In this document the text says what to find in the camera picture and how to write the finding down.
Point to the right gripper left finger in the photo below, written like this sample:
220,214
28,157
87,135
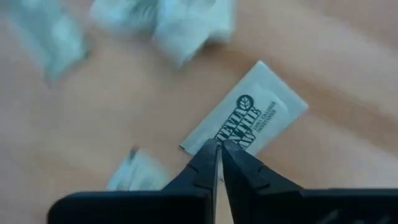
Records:
199,186

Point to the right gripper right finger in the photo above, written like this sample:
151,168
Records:
248,193

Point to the blurred white packet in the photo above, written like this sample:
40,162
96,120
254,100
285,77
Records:
189,34

